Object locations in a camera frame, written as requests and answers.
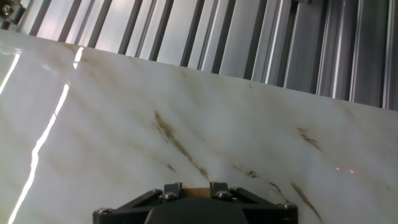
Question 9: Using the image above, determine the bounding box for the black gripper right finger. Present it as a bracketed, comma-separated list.
[209, 181, 299, 218]

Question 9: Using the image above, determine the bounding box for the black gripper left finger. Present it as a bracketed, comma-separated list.
[92, 181, 184, 221]

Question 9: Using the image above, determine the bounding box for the light wooden jenga block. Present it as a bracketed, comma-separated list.
[182, 187, 211, 198]

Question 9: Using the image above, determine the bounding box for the white marble pattern mat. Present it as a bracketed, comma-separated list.
[0, 29, 398, 224]

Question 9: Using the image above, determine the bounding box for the dark metal fixture with screw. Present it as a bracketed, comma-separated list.
[0, 0, 27, 31]

